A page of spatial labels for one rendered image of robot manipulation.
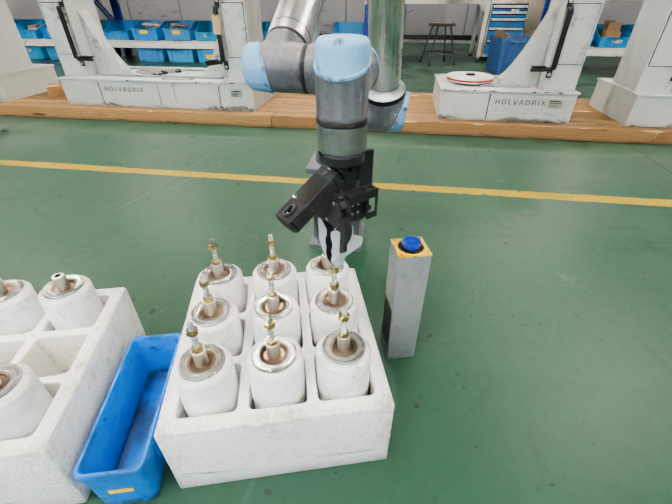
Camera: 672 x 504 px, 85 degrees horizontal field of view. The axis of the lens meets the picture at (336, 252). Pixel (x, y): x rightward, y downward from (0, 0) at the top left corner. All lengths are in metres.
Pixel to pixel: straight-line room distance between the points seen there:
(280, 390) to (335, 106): 0.45
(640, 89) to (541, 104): 0.57
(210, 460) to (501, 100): 2.47
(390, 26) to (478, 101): 1.72
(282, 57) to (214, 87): 2.24
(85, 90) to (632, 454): 3.46
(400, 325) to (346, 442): 0.29
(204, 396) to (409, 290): 0.45
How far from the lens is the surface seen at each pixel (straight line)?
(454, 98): 2.65
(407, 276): 0.79
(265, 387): 0.65
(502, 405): 0.96
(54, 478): 0.85
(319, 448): 0.75
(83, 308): 0.93
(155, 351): 0.97
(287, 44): 0.67
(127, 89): 3.23
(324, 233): 0.65
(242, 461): 0.77
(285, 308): 0.72
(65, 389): 0.84
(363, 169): 0.60
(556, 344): 1.15
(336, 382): 0.65
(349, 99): 0.53
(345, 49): 0.52
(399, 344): 0.93
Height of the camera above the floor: 0.75
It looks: 35 degrees down
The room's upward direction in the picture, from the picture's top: straight up
